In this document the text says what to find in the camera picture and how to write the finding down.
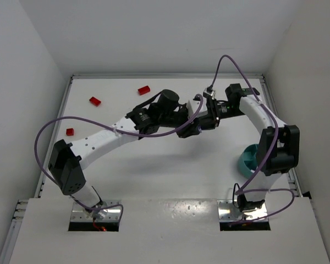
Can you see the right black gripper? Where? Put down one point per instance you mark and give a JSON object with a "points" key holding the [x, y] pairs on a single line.
{"points": [[210, 121]]}

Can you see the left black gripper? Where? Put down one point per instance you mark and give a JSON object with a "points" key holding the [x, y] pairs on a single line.
{"points": [[185, 127]]}

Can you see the red lego brick top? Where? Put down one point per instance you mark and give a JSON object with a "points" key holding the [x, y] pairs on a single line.
{"points": [[143, 90]]}

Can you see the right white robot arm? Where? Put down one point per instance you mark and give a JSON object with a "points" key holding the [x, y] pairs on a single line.
{"points": [[278, 147]]}

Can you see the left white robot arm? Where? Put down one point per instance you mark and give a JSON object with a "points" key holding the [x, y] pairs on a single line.
{"points": [[161, 115]]}

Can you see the teal divided round container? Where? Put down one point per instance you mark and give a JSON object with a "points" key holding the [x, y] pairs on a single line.
{"points": [[247, 162]]}

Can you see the red lego brick left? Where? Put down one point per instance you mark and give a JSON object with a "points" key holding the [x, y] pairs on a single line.
{"points": [[94, 101]]}

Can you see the small red lego brick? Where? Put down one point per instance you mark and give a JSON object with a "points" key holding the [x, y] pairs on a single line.
{"points": [[69, 132]]}

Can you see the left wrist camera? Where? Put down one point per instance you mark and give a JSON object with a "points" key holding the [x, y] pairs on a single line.
{"points": [[192, 107]]}

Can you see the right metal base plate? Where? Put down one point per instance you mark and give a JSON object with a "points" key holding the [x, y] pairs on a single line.
{"points": [[229, 213]]}

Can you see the metal base plate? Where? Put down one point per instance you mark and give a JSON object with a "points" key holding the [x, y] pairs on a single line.
{"points": [[111, 212], [229, 213]]}

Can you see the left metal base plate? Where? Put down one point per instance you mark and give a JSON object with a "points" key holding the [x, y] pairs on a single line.
{"points": [[111, 212]]}

